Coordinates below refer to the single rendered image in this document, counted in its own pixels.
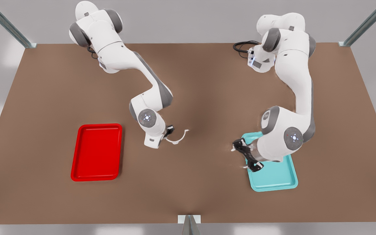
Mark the red rectangular tray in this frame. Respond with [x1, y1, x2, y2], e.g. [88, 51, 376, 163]
[70, 123, 123, 182]

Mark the black cable loop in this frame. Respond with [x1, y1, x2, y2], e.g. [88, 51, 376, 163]
[86, 46, 99, 60]
[233, 40, 261, 59]

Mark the silver frame post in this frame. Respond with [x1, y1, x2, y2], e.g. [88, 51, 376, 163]
[338, 0, 376, 47]
[177, 214, 202, 235]
[0, 0, 38, 49]

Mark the white drainage pipe clamp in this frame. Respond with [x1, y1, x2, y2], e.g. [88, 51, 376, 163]
[164, 129, 190, 145]

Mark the teal rectangular tray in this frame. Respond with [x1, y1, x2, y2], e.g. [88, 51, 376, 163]
[242, 132, 299, 192]

